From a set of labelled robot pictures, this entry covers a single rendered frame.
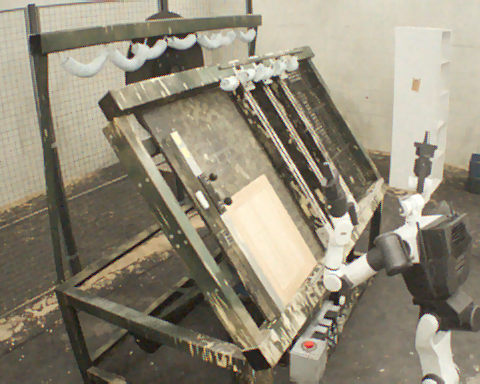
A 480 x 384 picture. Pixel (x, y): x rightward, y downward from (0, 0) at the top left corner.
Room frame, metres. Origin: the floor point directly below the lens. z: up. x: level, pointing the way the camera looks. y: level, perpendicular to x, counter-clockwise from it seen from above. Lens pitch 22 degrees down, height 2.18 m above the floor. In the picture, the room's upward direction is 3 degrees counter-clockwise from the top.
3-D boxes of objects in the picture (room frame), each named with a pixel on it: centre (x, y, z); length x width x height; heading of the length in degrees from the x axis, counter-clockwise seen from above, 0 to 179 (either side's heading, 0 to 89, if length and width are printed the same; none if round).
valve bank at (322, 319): (1.83, -0.38, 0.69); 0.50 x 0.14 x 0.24; 151
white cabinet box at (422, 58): (5.46, -2.30, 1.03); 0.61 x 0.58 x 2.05; 142
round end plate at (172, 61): (2.85, 0.42, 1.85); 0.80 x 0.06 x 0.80; 151
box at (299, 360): (1.41, -0.23, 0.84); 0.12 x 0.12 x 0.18; 61
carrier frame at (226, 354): (2.73, 0.00, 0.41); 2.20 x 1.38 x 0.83; 151
